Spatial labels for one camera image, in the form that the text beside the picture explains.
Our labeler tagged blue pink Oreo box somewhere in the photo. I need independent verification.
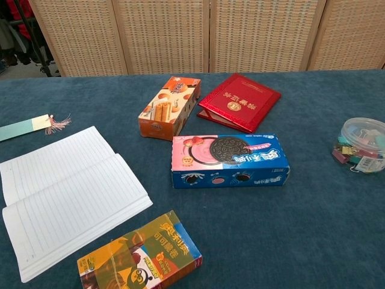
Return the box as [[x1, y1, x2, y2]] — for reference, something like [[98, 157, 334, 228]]
[[171, 134, 291, 190]]

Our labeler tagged dark blue felt table cover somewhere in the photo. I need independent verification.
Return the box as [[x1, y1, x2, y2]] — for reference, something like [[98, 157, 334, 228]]
[[0, 69, 385, 289]]

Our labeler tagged yellow Oreo cocoa box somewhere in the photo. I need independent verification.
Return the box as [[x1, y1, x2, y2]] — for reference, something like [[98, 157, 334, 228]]
[[76, 210, 203, 289]]

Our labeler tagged open lined white notebook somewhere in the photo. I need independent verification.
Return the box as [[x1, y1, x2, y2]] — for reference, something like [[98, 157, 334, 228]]
[[0, 125, 154, 284]]

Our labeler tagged red book box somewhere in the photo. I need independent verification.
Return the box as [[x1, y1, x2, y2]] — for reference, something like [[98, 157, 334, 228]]
[[197, 72, 283, 134]]

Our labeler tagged clear cup with candies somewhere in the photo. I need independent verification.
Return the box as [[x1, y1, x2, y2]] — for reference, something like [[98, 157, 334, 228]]
[[331, 117, 385, 174]]

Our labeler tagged black tripod stand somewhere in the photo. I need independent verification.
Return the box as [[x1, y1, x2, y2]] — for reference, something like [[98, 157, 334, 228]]
[[11, 0, 54, 78]]

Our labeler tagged orange egg roll snack box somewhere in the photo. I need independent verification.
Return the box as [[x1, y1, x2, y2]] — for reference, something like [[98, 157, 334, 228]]
[[138, 76, 202, 141]]

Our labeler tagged person in red clothing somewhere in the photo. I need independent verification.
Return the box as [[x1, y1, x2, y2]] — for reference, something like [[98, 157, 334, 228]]
[[0, 0, 34, 66]]

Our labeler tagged wicker folding screen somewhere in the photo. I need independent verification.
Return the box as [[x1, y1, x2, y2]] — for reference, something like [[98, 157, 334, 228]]
[[28, 0, 385, 78]]

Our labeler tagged blue bookmark with pink tassel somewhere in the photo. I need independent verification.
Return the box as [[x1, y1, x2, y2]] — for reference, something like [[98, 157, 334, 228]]
[[0, 113, 73, 143]]

